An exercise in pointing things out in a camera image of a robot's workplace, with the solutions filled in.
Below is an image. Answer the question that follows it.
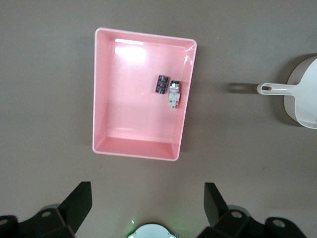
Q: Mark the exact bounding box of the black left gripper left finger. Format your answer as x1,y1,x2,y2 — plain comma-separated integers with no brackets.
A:
0,181,93,238

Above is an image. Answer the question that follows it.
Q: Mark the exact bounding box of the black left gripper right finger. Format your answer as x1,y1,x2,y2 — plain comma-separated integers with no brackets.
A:
199,182,307,238

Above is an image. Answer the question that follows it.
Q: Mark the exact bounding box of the pink plastic bin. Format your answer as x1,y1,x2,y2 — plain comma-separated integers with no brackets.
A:
92,27,198,162

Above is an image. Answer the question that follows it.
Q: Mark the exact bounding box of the brown table mat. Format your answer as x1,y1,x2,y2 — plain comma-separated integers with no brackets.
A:
0,0,317,238

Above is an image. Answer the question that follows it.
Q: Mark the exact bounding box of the black relay module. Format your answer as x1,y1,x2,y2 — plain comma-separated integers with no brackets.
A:
155,74,170,94

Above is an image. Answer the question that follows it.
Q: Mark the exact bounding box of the white green push-button switch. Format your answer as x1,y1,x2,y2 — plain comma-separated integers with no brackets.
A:
167,80,182,110

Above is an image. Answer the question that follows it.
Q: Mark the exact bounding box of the beige plastic dustpan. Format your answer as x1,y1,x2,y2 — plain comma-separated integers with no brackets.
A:
257,56,317,129

